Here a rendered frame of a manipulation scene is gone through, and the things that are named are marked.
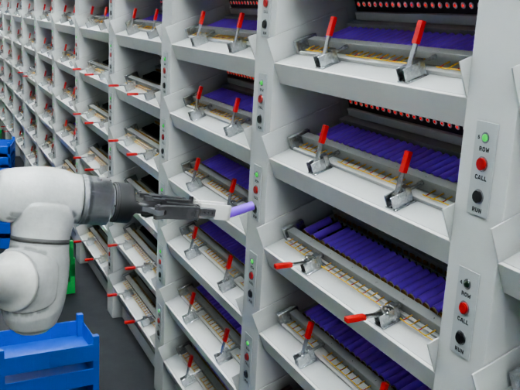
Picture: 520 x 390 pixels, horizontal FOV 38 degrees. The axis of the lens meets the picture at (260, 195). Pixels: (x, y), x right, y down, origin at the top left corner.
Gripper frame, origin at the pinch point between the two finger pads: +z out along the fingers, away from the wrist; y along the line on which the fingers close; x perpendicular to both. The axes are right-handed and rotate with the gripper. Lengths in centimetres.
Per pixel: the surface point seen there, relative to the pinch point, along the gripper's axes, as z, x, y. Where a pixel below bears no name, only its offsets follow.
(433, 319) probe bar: 19, 4, -47
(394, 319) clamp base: 17.9, 6.9, -39.4
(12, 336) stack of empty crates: -17, 68, 98
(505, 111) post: 9, -29, -62
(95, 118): 23, 6, 195
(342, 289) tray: 18.1, 7.5, -23.1
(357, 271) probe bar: 19.9, 3.7, -24.2
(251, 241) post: 16.5, 9.3, 12.8
